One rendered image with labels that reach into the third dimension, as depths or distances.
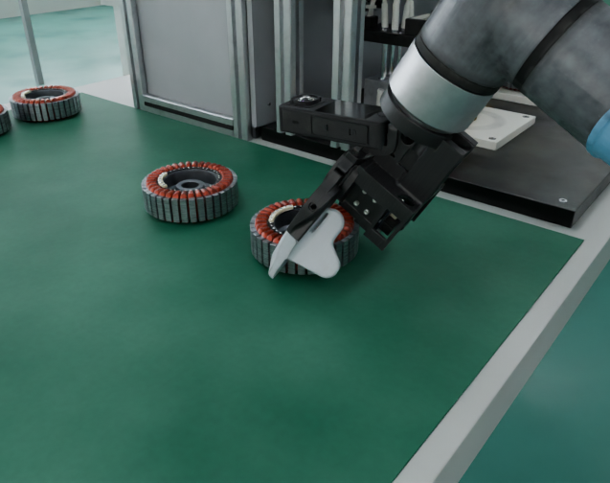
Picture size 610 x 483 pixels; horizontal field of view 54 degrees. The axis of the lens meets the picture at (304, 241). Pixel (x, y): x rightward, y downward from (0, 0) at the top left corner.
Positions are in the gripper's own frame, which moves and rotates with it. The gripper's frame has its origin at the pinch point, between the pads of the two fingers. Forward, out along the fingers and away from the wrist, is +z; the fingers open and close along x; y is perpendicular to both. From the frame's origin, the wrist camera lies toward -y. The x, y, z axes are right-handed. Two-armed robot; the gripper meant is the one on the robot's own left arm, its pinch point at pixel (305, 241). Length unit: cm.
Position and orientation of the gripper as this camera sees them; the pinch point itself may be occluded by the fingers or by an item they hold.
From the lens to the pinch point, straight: 62.4
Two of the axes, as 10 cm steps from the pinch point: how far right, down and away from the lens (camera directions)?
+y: 7.2, 6.7, -1.7
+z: -4.2, 6.2, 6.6
